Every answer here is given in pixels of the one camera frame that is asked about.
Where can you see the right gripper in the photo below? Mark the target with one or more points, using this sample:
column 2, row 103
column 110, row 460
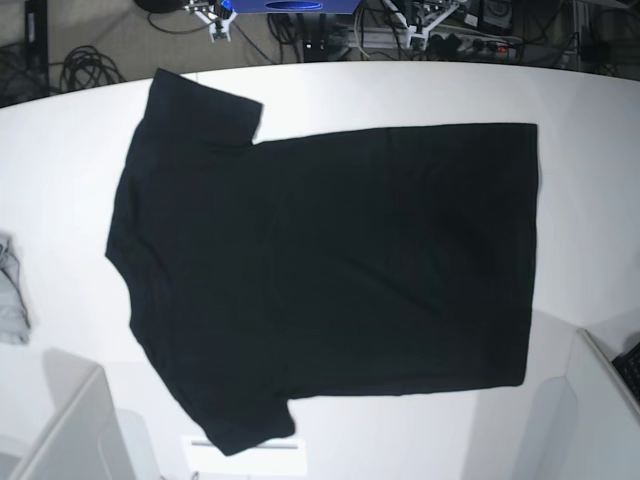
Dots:
column 211, row 11

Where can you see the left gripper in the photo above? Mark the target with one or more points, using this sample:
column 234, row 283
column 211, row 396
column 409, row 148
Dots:
column 422, row 16

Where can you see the black T-shirt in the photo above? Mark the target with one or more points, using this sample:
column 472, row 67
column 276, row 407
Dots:
column 387, row 261

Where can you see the blue box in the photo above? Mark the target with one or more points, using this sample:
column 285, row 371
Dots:
column 292, row 6

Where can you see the white power strip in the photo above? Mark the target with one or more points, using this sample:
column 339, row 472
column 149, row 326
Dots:
column 467, row 42

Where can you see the black device with LED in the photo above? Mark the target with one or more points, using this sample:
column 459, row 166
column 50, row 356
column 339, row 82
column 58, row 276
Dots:
column 315, row 31

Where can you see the grey folded cloth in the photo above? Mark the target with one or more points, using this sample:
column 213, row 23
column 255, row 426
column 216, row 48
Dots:
column 15, row 324

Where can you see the black keyboard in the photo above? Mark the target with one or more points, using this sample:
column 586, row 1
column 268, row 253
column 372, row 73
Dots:
column 628, row 367

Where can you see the white table partition right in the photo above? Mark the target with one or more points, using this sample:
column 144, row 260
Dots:
column 583, row 424

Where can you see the white table partition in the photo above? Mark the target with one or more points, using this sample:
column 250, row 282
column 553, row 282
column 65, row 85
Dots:
column 583, row 424
column 82, row 440

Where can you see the white slotted tray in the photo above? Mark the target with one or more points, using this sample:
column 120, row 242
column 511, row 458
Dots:
column 279, row 457

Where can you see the white table partition left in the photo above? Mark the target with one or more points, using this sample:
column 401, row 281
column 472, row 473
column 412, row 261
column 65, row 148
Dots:
column 82, row 440

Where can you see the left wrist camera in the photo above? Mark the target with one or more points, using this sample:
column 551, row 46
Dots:
column 417, row 41

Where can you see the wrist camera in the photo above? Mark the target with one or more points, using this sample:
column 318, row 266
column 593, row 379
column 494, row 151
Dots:
column 219, row 31
column 417, row 41

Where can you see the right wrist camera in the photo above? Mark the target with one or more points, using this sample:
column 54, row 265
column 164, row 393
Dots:
column 219, row 31

